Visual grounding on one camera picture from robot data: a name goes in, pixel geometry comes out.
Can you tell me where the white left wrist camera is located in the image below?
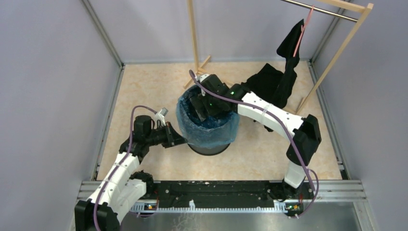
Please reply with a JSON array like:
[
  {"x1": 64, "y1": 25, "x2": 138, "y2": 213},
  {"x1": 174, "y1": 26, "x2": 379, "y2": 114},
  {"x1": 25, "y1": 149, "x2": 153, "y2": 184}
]
[{"x1": 153, "y1": 107, "x2": 168, "y2": 128}]

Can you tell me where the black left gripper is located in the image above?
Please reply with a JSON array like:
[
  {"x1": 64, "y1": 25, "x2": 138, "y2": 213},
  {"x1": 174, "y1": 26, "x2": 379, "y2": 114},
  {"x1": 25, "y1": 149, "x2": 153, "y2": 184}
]
[{"x1": 145, "y1": 121, "x2": 188, "y2": 148}]

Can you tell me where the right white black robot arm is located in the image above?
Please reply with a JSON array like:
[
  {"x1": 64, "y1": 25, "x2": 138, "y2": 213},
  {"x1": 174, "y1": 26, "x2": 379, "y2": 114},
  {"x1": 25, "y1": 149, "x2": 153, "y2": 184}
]
[{"x1": 189, "y1": 70, "x2": 321, "y2": 198}]

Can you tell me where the blue plastic trash bag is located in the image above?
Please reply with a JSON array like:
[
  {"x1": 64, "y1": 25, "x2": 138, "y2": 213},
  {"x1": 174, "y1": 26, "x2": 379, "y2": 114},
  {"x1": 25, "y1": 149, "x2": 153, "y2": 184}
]
[{"x1": 176, "y1": 85, "x2": 240, "y2": 148}]

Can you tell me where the pink hanger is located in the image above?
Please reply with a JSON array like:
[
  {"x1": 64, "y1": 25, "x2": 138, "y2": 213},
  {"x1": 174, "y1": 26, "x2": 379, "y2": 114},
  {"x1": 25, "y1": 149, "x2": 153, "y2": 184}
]
[{"x1": 293, "y1": 5, "x2": 315, "y2": 57}]

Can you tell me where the wooden clothes rack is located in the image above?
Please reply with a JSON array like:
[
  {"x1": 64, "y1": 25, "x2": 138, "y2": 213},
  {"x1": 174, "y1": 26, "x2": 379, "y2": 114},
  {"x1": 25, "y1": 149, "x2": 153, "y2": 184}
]
[{"x1": 186, "y1": 0, "x2": 374, "y2": 115}]

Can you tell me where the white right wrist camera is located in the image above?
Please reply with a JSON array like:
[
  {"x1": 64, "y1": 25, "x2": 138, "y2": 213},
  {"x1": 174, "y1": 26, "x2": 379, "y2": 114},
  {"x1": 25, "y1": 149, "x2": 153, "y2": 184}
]
[{"x1": 196, "y1": 74, "x2": 210, "y2": 96}]

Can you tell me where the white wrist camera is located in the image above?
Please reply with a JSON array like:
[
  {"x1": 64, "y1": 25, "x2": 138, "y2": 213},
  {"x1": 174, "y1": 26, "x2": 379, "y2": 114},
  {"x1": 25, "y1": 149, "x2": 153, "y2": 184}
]
[
  {"x1": 153, "y1": 107, "x2": 168, "y2": 128},
  {"x1": 196, "y1": 74, "x2": 210, "y2": 96}
]

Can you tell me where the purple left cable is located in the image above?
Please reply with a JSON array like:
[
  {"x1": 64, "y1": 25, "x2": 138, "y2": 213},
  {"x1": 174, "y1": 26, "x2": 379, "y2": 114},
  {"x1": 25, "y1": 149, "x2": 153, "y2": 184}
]
[{"x1": 92, "y1": 105, "x2": 158, "y2": 231}]

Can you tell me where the black trash bin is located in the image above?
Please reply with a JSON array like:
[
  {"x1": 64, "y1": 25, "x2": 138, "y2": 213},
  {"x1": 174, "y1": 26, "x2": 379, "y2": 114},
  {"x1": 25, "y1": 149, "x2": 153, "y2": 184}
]
[{"x1": 188, "y1": 143, "x2": 230, "y2": 156}]

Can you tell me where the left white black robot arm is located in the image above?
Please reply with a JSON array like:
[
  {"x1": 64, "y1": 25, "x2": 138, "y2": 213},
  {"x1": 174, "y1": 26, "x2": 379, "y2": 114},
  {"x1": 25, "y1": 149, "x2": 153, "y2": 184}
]
[{"x1": 74, "y1": 115, "x2": 188, "y2": 231}]

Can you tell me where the black cloth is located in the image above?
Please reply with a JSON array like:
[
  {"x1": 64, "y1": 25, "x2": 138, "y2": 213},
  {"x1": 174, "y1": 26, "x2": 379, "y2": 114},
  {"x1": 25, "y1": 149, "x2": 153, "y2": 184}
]
[{"x1": 241, "y1": 18, "x2": 304, "y2": 133}]

